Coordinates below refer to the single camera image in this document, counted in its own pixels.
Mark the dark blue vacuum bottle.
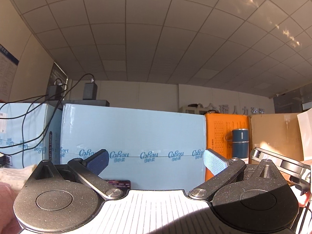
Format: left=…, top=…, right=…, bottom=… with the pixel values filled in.
left=225, top=128, right=249, bottom=164

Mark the pink fuzzy sweater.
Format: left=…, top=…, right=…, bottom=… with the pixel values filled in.
left=0, top=164, right=36, bottom=234

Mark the black cable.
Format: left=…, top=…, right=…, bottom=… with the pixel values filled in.
left=0, top=72, right=94, bottom=169

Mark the smartphone with lit screen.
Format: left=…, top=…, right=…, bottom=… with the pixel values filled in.
left=106, top=180, right=131, bottom=190

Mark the black power adapter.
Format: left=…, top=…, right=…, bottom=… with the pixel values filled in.
left=47, top=85, right=63, bottom=101
left=82, top=82, right=97, bottom=100

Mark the white paper bag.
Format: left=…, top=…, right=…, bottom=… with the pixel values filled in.
left=297, top=109, right=312, bottom=161

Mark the orange cardboard box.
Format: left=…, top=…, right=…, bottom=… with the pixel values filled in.
left=204, top=113, right=250, bottom=181

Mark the brown cardboard box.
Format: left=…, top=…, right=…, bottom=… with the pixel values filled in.
left=249, top=113, right=304, bottom=161

